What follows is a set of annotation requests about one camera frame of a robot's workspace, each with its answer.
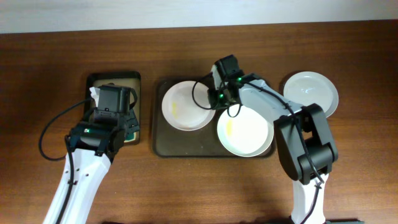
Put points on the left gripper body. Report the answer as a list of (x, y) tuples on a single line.
[(130, 122)]

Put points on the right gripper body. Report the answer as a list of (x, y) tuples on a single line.
[(221, 97)]

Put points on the green yellow sponge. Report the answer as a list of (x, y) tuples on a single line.
[(131, 137)]

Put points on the pinkish white plate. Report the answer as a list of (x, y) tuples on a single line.
[(180, 110)]

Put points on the light blue plate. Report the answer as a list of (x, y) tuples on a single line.
[(307, 88)]

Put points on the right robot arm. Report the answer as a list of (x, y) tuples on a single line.
[(304, 141)]

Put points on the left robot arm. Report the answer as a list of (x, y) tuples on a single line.
[(91, 147)]

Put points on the small black water tray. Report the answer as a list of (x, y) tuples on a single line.
[(126, 78)]

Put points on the light green plate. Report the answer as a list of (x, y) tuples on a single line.
[(244, 132)]

